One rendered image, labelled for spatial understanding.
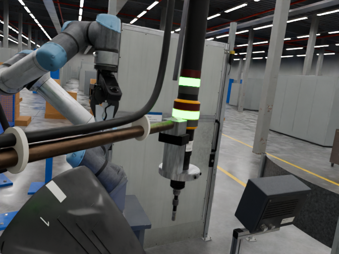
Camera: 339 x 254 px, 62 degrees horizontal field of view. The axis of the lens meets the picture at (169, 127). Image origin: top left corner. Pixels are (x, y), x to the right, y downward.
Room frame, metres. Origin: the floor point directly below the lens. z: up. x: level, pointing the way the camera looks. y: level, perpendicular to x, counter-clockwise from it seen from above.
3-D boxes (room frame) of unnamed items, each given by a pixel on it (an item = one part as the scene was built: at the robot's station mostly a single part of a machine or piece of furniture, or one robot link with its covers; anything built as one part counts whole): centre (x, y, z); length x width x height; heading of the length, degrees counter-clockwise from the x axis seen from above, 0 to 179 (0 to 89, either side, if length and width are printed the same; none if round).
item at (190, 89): (0.46, -0.02, 1.60); 0.03 x 0.03 x 0.01
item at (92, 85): (0.93, 0.23, 1.57); 0.09 x 0.08 x 0.12; 30
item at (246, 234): (1.08, -0.40, 1.04); 0.24 x 0.03 x 0.03; 119
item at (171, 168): (0.45, -0.02, 1.50); 0.09 x 0.07 x 0.10; 154
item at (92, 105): (0.89, 0.23, 1.51); 0.05 x 0.02 x 0.09; 120
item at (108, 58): (0.92, 0.23, 1.65); 0.08 x 0.08 x 0.05
